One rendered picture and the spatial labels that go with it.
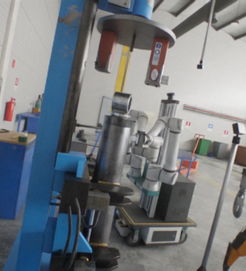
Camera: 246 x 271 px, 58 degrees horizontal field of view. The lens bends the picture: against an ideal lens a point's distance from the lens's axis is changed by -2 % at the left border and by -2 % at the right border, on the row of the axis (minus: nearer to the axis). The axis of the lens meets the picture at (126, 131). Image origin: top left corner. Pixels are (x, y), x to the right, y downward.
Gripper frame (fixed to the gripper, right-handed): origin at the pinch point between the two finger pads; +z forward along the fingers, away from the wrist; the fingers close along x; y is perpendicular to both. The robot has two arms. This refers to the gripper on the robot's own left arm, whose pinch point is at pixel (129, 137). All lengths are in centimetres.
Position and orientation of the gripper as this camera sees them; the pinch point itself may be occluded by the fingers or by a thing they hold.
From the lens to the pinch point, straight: 174.8
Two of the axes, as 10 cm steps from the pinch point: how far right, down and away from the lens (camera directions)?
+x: -2.0, 9.8, 0.8
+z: -8.1, -1.2, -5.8
